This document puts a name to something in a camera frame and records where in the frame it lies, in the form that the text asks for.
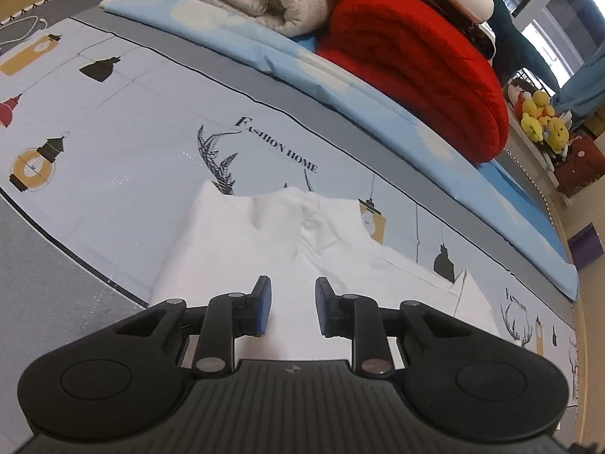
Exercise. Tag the light blue cloud-print quilt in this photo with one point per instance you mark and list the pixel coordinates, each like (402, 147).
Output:
(331, 80)

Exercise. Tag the red blanket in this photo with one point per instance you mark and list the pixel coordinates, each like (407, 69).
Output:
(416, 66)

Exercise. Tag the dark teal plush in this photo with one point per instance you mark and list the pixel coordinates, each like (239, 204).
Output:
(520, 47)

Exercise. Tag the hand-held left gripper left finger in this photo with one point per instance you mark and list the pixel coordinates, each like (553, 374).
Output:
(263, 305)

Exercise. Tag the window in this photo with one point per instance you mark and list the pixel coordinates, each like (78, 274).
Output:
(543, 4)

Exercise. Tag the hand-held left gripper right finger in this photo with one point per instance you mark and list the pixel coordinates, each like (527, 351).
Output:
(323, 307)

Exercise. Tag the dark red box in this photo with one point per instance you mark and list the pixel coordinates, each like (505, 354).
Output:
(581, 161)

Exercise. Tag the blue curtain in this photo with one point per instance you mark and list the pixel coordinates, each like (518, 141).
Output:
(586, 85)

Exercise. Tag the purple box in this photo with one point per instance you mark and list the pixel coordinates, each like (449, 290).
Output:
(588, 243)

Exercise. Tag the white garment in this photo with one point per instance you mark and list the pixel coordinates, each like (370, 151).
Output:
(283, 255)

